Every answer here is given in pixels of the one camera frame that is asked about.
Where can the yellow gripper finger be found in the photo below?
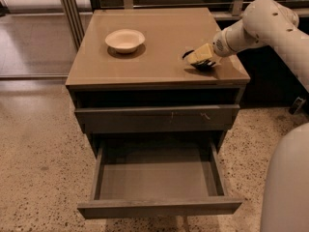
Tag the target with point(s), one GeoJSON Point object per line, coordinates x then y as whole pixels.
{"type": "Point", "coordinates": [204, 52]}

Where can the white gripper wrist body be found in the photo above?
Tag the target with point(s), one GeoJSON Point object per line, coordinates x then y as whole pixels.
{"type": "Point", "coordinates": [221, 46]}

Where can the black rxbar chocolate wrapper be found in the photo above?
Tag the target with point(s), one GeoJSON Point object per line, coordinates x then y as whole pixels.
{"type": "Point", "coordinates": [200, 65]}

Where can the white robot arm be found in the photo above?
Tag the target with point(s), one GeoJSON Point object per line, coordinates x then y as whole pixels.
{"type": "Point", "coordinates": [266, 22]}

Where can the grey drawer cabinet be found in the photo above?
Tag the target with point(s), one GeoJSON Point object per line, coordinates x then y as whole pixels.
{"type": "Point", "coordinates": [155, 75]}

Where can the closed grey top drawer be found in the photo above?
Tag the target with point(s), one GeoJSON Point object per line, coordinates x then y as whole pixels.
{"type": "Point", "coordinates": [157, 119]}

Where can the open grey middle drawer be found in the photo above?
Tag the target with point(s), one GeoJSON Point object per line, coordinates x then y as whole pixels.
{"type": "Point", "coordinates": [164, 178]}

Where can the white ceramic bowl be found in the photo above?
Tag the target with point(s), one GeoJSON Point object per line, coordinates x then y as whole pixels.
{"type": "Point", "coordinates": [125, 41]}

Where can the small black floor bracket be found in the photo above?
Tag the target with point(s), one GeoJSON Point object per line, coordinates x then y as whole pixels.
{"type": "Point", "coordinates": [297, 105]}

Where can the metal frame post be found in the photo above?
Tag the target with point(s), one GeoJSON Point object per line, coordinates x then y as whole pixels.
{"type": "Point", "coordinates": [75, 24]}

